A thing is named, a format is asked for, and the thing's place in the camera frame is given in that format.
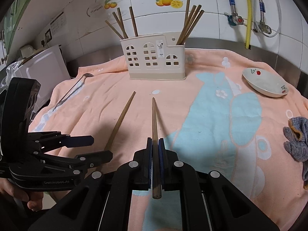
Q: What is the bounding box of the white plastic utensil holder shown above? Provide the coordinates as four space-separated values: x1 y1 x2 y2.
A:
120 34 186 80

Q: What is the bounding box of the metal water valve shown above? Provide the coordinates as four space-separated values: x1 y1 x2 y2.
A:
223 12 248 27
252 21 272 35

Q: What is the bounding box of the white kitchen appliance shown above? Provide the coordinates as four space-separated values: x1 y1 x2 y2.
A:
18 44 72 112

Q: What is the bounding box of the clear plastic hose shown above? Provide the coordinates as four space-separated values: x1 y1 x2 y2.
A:
264 0 282 38

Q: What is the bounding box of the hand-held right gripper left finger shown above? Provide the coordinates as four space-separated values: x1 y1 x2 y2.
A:
28 137 154 231

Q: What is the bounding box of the brown wooden chopstick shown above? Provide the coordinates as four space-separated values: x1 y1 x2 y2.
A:
112 11 127 39
117 7 129 39
177 5 197 46
105 20 125 40
104 91 136 151
181 0 191 45
178 4 202 46
151 97 162 200
181 10 205 46
129 6 139 37

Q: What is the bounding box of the yellow gas hose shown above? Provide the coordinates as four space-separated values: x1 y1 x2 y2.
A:
243 0 253 50

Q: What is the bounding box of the white floral bowl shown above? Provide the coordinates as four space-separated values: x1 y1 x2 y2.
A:
242 67 289 99

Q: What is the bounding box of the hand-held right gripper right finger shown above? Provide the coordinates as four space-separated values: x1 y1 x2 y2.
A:
158 137 280 231

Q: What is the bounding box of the clear plastic bag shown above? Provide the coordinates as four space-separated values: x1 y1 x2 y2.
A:
0 61 25 90

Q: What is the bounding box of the pink printed towel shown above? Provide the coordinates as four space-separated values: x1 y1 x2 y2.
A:
28 45 308 231

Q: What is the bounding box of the person's left hand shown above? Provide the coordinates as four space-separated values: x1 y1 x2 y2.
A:
0 177 45 212

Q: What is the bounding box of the white label sticker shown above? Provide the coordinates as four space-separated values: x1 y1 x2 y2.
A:
50 12 67 36

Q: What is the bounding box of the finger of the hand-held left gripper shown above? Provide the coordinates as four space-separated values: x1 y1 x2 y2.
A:
28 131 95 153
40 150 114 176

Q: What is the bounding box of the long metal spoon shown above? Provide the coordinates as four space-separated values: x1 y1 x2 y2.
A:
51 73 95 111

